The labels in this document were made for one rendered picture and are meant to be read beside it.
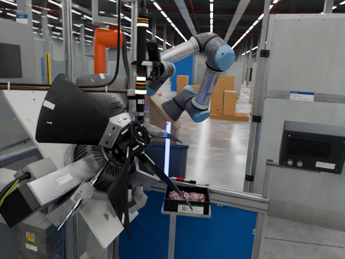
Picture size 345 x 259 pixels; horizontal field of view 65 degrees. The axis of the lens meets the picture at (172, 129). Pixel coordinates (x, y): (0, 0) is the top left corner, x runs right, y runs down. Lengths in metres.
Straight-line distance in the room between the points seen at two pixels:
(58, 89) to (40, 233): 0.60
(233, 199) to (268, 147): 1.46
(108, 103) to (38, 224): 0.55
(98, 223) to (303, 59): 2.28
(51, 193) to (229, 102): 7.95
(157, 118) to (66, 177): 0.93
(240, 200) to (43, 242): 0.92
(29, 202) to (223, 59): 1.06
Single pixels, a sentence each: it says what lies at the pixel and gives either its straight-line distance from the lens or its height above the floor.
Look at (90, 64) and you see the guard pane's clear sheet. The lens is 2.03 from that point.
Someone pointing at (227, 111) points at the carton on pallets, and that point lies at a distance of 8.64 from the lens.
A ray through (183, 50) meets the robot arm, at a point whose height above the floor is 1.56.
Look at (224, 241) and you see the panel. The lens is 1.63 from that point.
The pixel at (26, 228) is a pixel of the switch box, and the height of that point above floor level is 0.82.
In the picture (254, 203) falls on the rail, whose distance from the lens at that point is 1.48.
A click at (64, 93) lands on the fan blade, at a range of 0.91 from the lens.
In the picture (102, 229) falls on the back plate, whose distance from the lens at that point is 1.09.
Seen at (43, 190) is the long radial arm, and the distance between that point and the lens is 0.86.
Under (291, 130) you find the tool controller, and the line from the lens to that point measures 1.31.
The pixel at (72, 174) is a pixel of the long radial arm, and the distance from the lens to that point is 0.94.
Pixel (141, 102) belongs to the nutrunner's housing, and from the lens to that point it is 1.10.
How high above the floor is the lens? 1.47
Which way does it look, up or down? 13 degrees down
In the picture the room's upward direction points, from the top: 3 degrees clockwise
